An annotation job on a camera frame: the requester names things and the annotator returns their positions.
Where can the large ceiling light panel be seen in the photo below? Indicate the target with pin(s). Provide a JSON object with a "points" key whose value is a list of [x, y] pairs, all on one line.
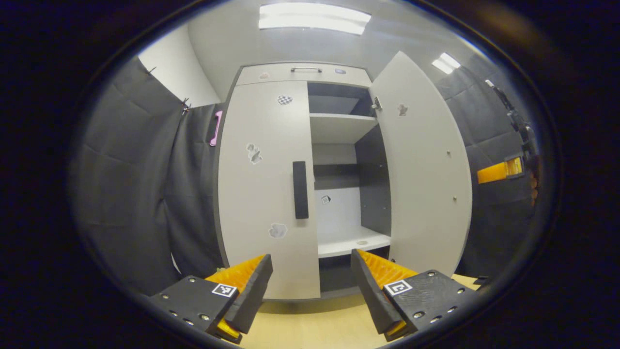
{"points": [[315, 18]]}

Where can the grey shoe cabinet door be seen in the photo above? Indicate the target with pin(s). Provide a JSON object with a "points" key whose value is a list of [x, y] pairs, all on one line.
{"points": [[261, 194], [421, 184]]}

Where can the small ceiling light panel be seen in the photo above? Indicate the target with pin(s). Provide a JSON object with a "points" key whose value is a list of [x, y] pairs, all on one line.
{"points": [[446, 63]]}

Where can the black backdrop cloth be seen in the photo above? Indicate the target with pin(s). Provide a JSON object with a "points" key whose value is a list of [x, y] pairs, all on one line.
{"points": [[126, 194]]}

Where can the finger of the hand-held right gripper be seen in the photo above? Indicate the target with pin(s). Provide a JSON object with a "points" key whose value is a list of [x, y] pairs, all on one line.
{"points": [[491, 173]]}

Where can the white cabinet shelf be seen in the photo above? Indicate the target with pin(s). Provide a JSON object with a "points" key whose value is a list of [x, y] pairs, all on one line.
{"points": [[339, 128], [348, 240]]}

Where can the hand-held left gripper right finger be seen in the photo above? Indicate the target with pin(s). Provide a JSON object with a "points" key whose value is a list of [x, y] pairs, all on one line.
{"points": [[370, 295]]}

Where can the grey double-door shoe cabinet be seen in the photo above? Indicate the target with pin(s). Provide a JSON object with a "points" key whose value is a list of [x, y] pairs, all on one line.
{"points": [[373, 194]]}

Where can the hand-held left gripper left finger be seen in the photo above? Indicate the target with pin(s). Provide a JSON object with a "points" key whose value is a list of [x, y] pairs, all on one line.
{"points": [[254, 295]]}

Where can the metal door hinge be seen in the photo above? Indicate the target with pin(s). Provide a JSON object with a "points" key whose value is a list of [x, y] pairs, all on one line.
{"points": [[377, 103]]}

